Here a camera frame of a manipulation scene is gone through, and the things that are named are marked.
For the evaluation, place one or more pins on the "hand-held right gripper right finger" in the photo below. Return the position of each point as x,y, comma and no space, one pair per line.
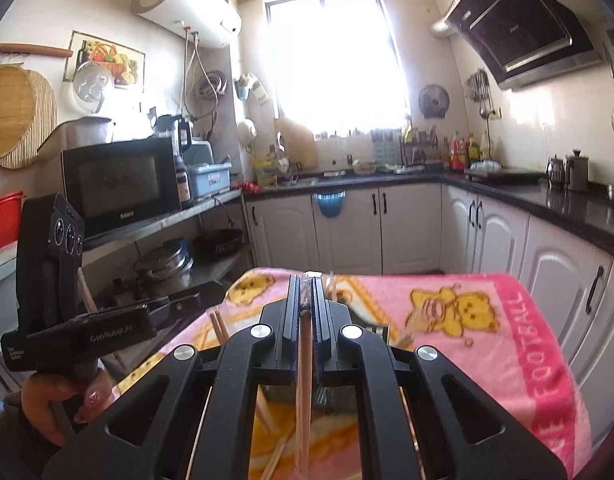
319,320

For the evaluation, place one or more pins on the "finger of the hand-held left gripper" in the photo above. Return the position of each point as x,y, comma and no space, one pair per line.
177,305

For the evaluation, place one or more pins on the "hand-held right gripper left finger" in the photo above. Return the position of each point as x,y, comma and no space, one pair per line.
294,320

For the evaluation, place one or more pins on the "wooden chopstick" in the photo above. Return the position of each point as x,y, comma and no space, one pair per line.
216,327
267,410
222,322
332,287
277,460

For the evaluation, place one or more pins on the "plastic wooden chopsticks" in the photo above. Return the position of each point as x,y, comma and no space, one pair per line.
305,435

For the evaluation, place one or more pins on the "hanging kitchen utensils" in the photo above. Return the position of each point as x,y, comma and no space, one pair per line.
479,91

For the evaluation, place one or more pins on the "person's left hand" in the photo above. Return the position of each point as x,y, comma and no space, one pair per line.
42,400

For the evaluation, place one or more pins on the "steel cooking pot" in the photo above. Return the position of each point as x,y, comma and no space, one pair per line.
162,267

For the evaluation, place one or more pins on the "red plastic basin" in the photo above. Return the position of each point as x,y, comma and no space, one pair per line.
4,220

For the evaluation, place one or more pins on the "black frying pan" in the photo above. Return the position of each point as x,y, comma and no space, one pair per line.
218,244

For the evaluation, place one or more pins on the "grey metal shelf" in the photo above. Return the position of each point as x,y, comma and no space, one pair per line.
197,210

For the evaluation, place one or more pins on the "black microwave oven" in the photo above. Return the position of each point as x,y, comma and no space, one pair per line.
119,185

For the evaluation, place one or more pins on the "dark sauce bottle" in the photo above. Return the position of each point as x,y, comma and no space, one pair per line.
182,182

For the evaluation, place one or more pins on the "white kitchen cabinets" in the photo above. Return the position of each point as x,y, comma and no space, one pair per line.
412,230

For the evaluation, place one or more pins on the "blue plastic storage box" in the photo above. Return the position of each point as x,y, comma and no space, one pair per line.
209,180

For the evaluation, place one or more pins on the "ribbed wooden board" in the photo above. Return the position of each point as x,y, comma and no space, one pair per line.
44,125

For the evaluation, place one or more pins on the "round bamboo cutting board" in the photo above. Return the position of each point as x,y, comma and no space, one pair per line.
9,115

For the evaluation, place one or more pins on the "pink printed blanket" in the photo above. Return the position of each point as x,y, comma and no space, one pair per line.
487,360

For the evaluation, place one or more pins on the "black electric kettle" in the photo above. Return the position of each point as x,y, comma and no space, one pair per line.
172,132

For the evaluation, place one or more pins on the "large plastic oil jug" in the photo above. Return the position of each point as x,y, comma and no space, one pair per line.
297,145

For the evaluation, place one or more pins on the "glass pot lid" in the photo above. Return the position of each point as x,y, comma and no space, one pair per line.
93,85

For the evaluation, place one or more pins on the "spice rack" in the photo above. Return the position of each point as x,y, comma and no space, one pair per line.
419,150

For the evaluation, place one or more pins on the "condiment bottles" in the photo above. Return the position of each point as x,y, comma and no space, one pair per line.
459,154

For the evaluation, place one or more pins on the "wooden rolling pin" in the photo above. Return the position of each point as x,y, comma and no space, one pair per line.
32,50

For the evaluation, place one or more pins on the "framed fruit picture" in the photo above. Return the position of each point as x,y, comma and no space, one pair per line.
127,60

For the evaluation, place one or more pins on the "black kitchen countertop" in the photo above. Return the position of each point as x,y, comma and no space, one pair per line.
537,199

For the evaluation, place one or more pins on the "bright window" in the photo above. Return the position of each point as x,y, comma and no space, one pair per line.
337,60

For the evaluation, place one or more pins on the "small metal teapot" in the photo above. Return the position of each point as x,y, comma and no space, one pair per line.
556,172

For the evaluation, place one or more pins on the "white water heater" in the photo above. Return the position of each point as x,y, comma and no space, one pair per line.
187,2

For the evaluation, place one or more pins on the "black range hood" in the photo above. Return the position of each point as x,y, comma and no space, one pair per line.
527,25

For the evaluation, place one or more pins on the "round wall fan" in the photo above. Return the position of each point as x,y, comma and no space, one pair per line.
433,101

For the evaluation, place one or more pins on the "silver ventilation duct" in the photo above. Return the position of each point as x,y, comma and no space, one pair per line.
442,22

